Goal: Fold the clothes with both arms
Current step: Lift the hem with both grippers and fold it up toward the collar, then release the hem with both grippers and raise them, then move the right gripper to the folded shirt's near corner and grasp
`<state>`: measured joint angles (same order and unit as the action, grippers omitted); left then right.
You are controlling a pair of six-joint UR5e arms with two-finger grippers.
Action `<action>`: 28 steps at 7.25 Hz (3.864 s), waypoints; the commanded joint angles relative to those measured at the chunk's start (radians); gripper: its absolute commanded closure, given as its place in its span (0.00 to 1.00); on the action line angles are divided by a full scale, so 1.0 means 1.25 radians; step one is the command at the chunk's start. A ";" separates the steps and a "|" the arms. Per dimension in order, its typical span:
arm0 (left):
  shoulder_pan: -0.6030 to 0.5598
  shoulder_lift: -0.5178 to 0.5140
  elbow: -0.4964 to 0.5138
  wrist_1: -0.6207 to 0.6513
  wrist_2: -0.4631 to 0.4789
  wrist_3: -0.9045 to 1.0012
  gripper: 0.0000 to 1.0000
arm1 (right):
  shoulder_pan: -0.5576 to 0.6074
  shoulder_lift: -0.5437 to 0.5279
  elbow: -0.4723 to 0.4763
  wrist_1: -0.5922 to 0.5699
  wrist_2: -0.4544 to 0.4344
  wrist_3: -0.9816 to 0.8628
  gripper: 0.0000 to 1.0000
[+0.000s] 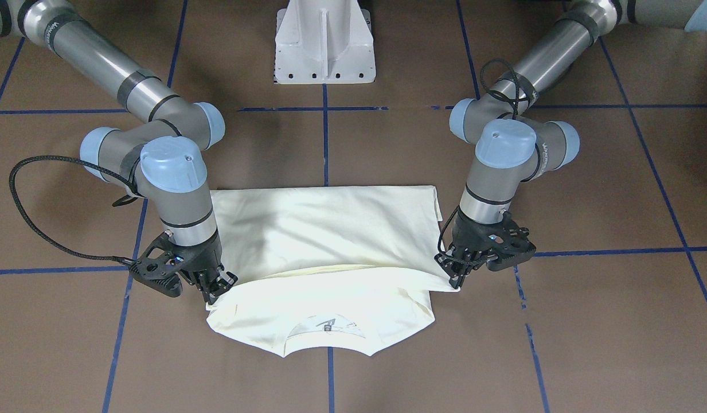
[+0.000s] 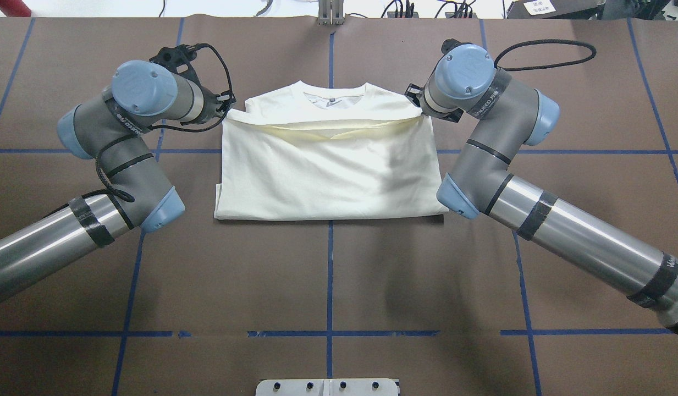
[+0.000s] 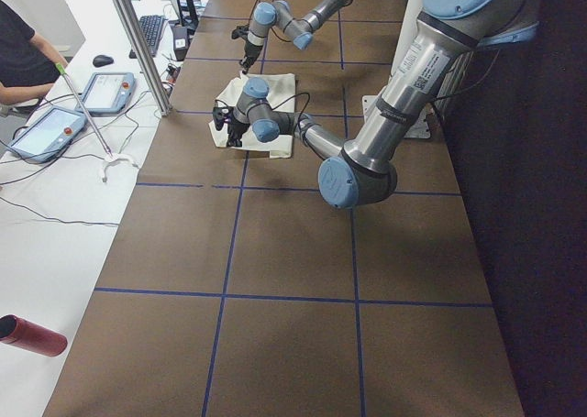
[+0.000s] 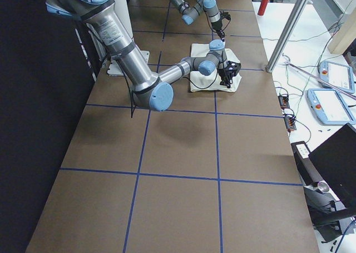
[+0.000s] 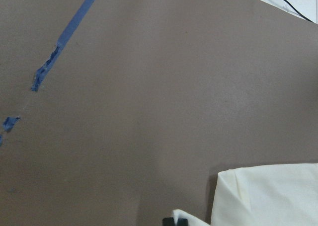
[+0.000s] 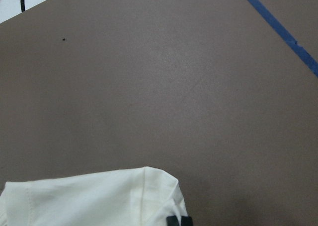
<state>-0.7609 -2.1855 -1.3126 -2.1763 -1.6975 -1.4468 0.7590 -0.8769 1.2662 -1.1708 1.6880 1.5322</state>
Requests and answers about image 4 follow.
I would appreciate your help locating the red water bottle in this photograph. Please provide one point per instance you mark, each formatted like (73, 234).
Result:
(262, 7)

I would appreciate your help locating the teach pendant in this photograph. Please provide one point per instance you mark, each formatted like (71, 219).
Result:
(329, 107)
(338, 75)

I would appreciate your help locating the near teach pendant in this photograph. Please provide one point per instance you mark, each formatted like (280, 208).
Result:
(329, 107)

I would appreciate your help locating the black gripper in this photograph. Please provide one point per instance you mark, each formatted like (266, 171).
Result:
(223, 73)
(218, 26)

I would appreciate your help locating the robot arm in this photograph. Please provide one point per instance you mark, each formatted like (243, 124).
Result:
(149, 89)
(189, 14)

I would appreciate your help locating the black laptop computer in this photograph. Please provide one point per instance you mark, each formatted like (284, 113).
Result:
(334, 159)

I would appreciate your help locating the white cotton t-shirt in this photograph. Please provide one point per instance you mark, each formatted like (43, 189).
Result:
(201, 82)

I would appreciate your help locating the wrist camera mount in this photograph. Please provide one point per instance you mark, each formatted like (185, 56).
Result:
(232, 68)

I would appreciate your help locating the aluminium frame post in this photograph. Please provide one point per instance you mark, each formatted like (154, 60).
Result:
(286, 33)

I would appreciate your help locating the small connector board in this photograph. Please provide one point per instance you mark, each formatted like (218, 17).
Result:
(290, 123)
(283, 101)

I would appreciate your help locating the black power adapter box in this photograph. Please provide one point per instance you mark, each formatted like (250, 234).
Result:
(307, 170)

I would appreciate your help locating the far teach pendant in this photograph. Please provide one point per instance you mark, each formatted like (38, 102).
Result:
(338, 75)

